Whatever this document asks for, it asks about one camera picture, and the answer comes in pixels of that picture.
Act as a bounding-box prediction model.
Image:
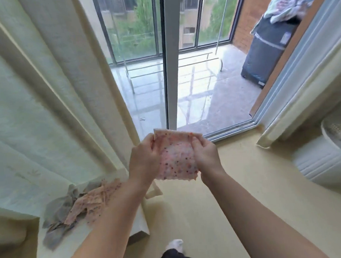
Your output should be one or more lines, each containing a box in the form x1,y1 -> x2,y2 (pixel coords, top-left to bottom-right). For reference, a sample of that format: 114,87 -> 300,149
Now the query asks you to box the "person's right hand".
190,132 -> 227,183

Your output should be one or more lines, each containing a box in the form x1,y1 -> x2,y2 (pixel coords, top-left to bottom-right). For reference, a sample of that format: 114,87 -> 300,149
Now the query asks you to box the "person's left hand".
126,133 -> 164,189

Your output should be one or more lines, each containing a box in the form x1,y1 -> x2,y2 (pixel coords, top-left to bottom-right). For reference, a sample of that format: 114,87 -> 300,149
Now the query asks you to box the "person's left forearm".
52,177 -> 159,258

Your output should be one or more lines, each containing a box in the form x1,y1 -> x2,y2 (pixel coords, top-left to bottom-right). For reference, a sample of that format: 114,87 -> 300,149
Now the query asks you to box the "person's right forearm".
201,163 -> 330,258

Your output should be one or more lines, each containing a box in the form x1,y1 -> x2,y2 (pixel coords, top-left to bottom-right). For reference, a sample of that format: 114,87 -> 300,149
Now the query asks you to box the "person's white shoe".
166,238 -> 185,255

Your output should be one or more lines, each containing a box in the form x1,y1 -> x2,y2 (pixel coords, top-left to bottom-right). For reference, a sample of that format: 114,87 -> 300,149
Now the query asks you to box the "white round table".
291,114 -> 341,191

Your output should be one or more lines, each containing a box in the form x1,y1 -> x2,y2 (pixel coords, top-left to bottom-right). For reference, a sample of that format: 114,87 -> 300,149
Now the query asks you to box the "white bundled curtain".
250,33 -> 341,150

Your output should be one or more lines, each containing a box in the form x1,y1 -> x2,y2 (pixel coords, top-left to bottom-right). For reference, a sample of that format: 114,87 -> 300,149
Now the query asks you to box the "dark blue tarpaulin cover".
237,13 -> 305,90

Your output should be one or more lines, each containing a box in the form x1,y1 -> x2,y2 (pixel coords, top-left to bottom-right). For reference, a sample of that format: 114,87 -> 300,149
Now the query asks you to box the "white linen curtain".
0,0 -> 167,248

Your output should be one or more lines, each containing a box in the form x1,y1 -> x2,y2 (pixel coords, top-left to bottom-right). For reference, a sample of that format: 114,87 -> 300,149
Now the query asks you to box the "white patterned cloth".
262,0 -> 320,26

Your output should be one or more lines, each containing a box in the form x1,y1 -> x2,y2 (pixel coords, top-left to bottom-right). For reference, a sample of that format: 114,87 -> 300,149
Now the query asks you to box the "white sliding door frame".
90,0 -> 341,151

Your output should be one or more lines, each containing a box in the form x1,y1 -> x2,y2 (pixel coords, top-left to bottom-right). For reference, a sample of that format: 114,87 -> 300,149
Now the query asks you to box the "dark balcony window frame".
90,0 -> 253,68

